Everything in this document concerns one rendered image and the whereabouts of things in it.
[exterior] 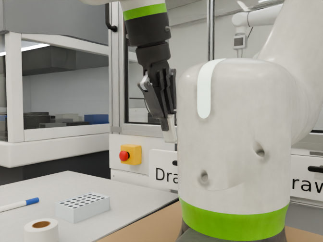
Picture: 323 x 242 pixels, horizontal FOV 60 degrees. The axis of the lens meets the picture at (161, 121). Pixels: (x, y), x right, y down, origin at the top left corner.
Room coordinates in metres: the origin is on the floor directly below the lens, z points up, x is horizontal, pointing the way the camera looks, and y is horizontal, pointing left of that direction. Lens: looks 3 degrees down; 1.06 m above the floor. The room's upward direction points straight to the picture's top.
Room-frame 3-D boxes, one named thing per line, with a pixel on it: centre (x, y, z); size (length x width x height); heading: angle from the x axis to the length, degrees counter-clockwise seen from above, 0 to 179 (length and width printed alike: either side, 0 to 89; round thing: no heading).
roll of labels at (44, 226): (0.60, 0.27, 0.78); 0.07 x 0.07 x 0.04
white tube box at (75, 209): (0.77, 0.22, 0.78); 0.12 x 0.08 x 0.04; 143
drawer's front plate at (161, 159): (0.77, -0.08, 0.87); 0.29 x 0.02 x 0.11; 55
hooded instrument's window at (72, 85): (2.15, 1.05, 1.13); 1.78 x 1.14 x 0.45; 55
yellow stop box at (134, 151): (1.06, 0.12, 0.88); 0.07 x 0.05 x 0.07; 55
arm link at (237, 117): (0.34, -0.09, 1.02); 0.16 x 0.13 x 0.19; 141
